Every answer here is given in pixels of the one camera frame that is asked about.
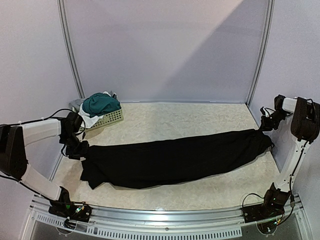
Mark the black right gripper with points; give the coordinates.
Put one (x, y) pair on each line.
(265, 125)

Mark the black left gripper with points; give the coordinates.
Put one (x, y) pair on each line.
(83, 152)

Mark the black trousers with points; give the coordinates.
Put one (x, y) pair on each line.
(173, 161)

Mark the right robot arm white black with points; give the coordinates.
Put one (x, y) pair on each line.
(304, 128)

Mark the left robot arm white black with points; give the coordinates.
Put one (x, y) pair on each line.
(23, 147)

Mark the white garment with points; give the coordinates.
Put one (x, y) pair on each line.
(92, 108)

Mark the teal green garment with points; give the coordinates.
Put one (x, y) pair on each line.
(100, 104)

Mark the cream perforated plastic basket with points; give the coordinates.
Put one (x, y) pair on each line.
(107, 120)

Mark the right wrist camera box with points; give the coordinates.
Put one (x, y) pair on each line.
(264, 112)

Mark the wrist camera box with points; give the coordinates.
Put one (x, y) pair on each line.
(264, 112)
(75, 121)

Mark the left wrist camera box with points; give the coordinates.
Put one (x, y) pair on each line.
(75, 121)

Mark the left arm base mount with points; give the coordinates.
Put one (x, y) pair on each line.
(73, 212)

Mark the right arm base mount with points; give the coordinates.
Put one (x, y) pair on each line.
(276, 209)

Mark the aluminium front rail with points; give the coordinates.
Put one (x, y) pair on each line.
(108, 223)

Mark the right aluminium corner post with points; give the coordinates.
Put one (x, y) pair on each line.
(262, 51)

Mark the aluminium corner post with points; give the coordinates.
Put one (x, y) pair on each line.
(262, 51)
(69, 48)

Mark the left aluminium corner post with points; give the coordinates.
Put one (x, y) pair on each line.
(69, 48)

